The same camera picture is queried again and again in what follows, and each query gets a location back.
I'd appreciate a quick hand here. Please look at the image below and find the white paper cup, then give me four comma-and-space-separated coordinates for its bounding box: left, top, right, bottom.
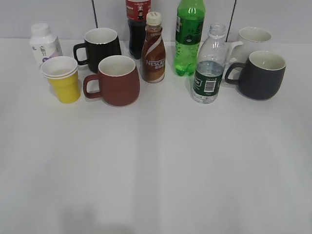
40, 56, 78, 78

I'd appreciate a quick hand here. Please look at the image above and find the dark grey ceramic mug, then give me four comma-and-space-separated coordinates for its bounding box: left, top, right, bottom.
224, 51, 286, 100

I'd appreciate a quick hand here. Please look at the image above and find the red ceramic mug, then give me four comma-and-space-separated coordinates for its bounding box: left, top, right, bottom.
83, 55, 140, 106

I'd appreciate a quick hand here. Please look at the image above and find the clear water bottle green label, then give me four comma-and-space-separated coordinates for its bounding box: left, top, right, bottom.
192, 24, 227, 104

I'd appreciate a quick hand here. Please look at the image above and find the black ceramic mug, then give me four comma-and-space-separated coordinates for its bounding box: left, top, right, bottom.
73, 28, 121, 73

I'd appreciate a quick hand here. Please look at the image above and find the yellow paper cup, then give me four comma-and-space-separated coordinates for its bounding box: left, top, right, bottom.
45, 71, 80, 104

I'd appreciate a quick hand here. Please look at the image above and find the cola bottle red label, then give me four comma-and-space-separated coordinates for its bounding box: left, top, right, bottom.
125, 0, 151, 59

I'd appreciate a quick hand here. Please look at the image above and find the brown Nescafe coffee bottle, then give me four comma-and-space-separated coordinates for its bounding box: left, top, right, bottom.
141, 11, 166, 83

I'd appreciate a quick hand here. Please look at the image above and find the white yogurt drink bottle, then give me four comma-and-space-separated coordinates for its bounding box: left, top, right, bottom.
30, 23, 63, 67

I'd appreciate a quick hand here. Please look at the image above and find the green soda bottle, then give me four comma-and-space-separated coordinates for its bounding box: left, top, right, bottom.
174, 0, 206, 76

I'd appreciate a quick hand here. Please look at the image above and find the white ceramic mug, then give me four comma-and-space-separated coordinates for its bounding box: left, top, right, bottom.
226, 27, 272, 64

